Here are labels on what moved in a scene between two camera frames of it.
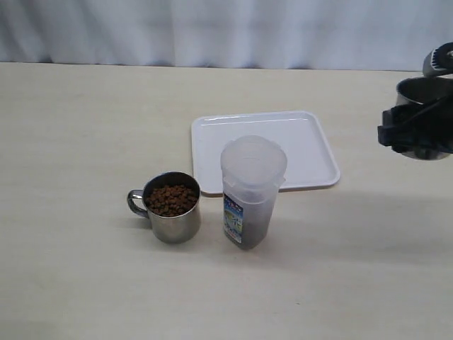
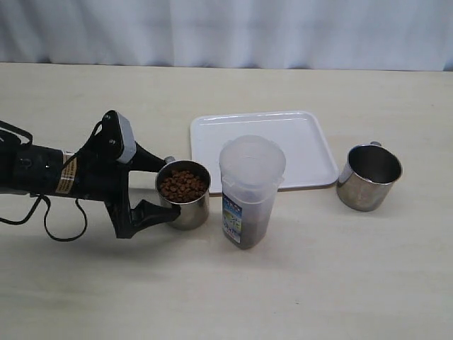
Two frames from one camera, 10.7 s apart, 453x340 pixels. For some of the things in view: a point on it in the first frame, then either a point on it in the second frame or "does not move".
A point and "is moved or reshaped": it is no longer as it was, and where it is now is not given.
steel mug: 422,90 → 369,173
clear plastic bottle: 253,168 does not move
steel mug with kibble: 173,201 is moved or reshaped
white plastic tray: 311,161 does not move
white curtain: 345,35 does not move
